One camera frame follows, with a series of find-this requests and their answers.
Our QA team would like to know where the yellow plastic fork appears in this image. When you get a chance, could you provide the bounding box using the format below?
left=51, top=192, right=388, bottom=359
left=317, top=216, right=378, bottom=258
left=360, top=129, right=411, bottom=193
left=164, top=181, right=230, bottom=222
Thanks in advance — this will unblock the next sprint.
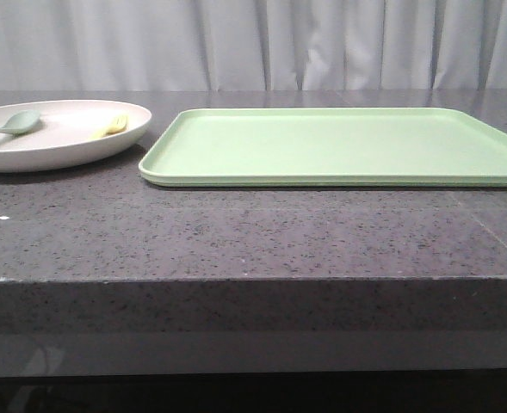
left=90, top=114, right=128, bottom=139

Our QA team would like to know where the white round plate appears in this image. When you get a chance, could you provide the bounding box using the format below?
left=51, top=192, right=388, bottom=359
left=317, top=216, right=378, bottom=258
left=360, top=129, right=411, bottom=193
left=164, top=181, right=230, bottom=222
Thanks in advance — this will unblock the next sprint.
left=0, top=99, right=152, bottom=173

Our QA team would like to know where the light green rectangular tray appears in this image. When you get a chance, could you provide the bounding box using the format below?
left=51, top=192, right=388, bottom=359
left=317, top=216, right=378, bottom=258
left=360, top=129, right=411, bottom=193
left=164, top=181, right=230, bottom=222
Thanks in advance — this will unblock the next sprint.
left=139, top=108, right=507, bottom=187

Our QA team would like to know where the light green spoon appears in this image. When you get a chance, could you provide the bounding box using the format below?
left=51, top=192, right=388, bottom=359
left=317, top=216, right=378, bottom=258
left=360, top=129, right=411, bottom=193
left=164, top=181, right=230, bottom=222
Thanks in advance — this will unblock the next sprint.
left=0, top=110, right=40, bottom=140

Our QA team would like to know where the white pleated curtain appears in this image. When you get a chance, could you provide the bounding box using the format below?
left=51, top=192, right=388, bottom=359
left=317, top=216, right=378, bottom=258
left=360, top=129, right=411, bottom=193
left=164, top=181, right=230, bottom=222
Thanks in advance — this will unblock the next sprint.
left=0, top=1, right=507, bottom=91

